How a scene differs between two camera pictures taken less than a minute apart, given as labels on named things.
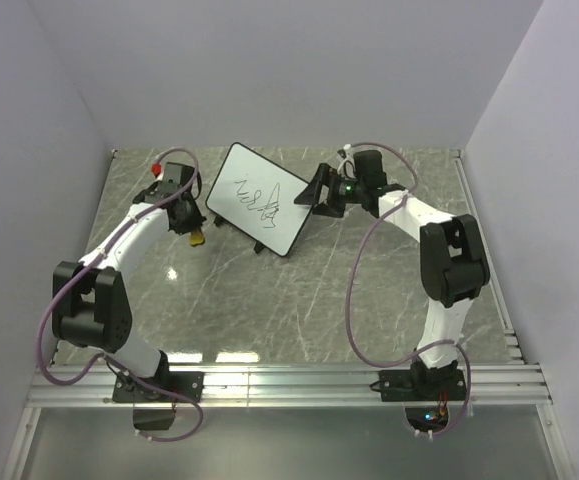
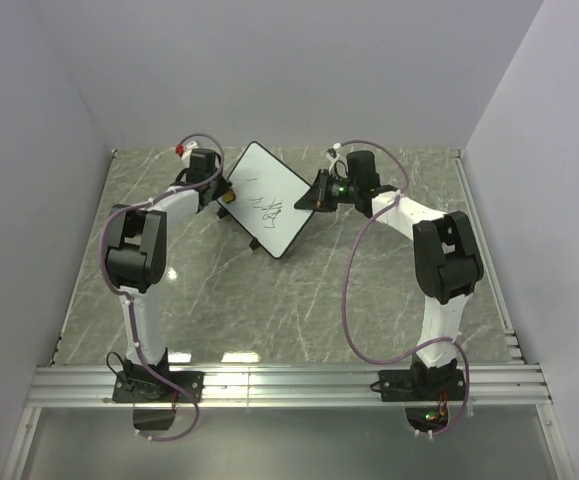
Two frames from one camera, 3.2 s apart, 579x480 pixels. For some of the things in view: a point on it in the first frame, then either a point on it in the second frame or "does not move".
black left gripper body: x=193 y=220 → x=220 y=185
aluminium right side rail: x=513 y=352 does not move
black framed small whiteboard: x=258 y=196 does not move
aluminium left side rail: x=22 y=443 does not move
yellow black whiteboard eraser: x=196 y=238 → x=228 y=196
